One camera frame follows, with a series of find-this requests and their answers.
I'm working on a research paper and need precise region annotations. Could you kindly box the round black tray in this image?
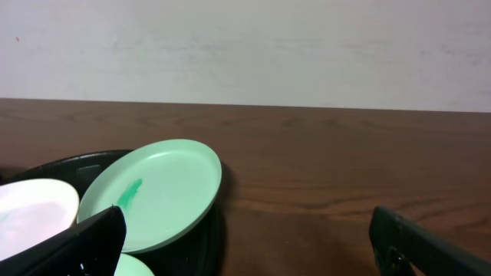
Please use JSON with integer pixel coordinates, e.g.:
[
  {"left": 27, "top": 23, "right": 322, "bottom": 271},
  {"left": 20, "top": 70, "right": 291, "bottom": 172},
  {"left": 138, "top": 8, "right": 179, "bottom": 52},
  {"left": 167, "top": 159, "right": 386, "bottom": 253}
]
[{"left": 1, "top": 149, "right": 226, "bottom": 276}]

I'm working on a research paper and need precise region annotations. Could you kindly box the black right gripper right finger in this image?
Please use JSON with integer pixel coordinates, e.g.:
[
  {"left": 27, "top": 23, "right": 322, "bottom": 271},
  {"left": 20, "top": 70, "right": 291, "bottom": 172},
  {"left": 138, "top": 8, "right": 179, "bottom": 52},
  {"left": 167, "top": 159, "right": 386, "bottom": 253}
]
[{"left": 369, "top": 206, "right": 490, "bottom": 276}]

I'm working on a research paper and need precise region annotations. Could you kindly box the white plate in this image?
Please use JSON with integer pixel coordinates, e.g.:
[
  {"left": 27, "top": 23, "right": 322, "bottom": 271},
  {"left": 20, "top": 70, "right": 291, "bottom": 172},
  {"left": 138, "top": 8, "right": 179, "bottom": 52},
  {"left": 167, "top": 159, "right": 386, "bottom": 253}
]
[{"left": 1, "top": 179, "right": 80, "bottom": 260}]

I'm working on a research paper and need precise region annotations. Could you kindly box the mint green plate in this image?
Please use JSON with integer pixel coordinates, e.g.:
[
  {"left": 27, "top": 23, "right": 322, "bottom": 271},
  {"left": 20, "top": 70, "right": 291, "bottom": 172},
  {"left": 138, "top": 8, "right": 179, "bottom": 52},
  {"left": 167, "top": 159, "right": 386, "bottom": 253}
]
[
  {"left": 114, "top": 254, "right": 154, "bottom": 276},
  {"left": 77, "top": 139, "right": 222, "bottom": 254}
]

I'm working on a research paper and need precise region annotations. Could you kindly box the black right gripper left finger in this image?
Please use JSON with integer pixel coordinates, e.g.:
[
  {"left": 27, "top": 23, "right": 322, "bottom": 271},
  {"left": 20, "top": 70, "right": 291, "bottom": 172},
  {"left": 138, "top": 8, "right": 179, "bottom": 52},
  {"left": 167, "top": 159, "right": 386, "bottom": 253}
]
[{"left": 1, "top": 205, "right": 126, "bottom": 276}]

